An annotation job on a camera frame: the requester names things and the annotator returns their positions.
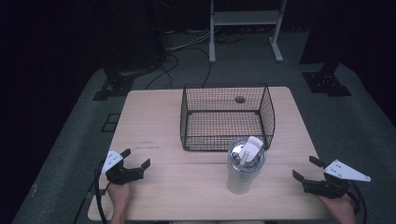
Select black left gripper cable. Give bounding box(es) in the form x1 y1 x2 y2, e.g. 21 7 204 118
93 160 110 224

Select black wire basket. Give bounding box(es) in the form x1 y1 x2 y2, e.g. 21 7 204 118
179 82 276 153

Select silver tumbler with white straw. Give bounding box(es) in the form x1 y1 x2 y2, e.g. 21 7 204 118
226 135 267 196

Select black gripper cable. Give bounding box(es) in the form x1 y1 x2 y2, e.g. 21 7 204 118
346 179 369 224
93 160 110 224

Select person's right hand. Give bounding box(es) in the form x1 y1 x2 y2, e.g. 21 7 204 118
317 193 358 224

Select black stand base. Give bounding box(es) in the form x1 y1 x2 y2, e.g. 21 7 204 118
92 74 135 102
301 61 353 98

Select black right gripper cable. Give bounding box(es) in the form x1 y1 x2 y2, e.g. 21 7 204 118
346 179 369 224

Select black floor cable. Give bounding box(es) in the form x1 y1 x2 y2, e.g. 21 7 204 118
144 53 180 91
167 46 213 89

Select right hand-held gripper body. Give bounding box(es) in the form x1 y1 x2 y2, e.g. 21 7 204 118
302 159 372 200

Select white metal stand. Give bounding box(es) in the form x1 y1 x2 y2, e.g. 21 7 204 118
208 0 288 64

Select person's left hand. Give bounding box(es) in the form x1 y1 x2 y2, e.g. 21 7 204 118
106 182 132 215

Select white floor cables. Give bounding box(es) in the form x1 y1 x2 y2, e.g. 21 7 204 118
167 28 213 53

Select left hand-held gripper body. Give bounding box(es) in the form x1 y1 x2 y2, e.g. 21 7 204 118
101 149 146 186

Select black square floor frame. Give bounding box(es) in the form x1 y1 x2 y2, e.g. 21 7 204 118
100 113 121 133

